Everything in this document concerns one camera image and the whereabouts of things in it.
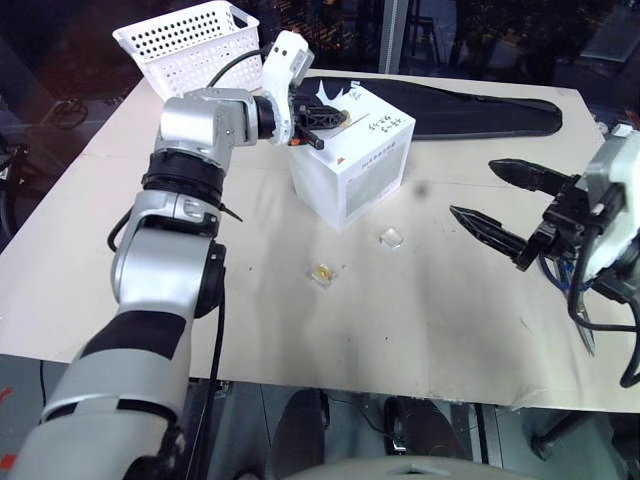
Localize metal stool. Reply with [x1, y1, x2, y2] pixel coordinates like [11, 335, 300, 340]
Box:
[410, 13, 442, 67]

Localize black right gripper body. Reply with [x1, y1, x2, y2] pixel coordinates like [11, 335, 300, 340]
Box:
[527, 172, 627, 264]

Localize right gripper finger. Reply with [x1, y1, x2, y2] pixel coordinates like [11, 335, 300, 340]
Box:
[488, 157, 584, 194]
[448, 204, 532, 272]

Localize blue wires at right wrist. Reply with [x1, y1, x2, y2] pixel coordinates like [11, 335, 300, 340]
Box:
[541, 253, 577, 292]

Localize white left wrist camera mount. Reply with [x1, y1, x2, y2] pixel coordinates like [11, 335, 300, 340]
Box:
[260, 30, 316, 147]

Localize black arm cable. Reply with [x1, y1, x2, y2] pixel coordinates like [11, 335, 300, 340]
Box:
[567, 219, 640, 390]
[107, 47, 266, 480]

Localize black stand foot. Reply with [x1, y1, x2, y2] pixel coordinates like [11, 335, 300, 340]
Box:
[529, 408, 614, 462]

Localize long black fabric bag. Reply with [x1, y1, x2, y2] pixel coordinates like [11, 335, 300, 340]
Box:
[299, 75, 564, 143]

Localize clear plastic case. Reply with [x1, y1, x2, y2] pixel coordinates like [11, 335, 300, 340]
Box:
[376, 226, 407, 252]

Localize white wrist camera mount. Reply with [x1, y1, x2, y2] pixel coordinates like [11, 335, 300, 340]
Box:
[582, 124, 640, 284]
[260, 30, 316, 147]

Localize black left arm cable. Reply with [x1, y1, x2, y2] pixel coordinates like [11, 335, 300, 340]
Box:
[107, 47, 266, 480]

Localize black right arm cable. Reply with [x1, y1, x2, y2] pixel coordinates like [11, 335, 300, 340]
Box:
[567, 219, 640, 390]

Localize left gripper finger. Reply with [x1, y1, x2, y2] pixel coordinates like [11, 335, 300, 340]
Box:
[299, 103, 350, 132]
[294, 126, 327, 151]

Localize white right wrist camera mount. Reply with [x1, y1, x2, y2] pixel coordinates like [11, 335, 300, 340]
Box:
[582, 124, 640, 284]

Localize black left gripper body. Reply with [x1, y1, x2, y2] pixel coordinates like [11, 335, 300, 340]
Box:
[288, 89, 326, 147]

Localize white perforated plastic basket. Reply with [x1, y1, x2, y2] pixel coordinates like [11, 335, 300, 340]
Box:
[112, 0, 266, 99]

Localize white cardboard box with slot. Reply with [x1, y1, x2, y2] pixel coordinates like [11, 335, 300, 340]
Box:
[289, 82, 418, 233]

